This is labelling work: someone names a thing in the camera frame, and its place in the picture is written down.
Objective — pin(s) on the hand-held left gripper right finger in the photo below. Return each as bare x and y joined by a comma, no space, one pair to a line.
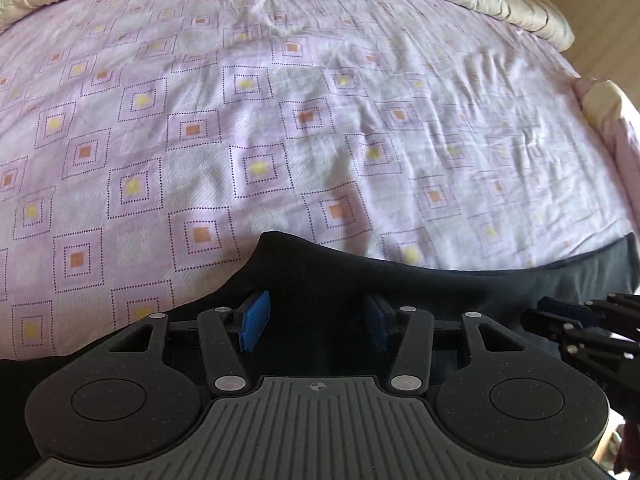
377,321

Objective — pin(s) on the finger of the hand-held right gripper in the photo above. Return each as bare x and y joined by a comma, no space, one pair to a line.
567,310
542,325

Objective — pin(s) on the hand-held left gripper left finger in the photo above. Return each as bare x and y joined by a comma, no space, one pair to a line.
254,321

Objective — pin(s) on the cream and pink pillow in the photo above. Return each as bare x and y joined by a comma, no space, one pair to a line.
612,120

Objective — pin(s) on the black pants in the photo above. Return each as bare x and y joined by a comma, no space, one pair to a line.
320,275

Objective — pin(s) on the bed with pink patterned sheet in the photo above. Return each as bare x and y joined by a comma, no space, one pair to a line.
250,110

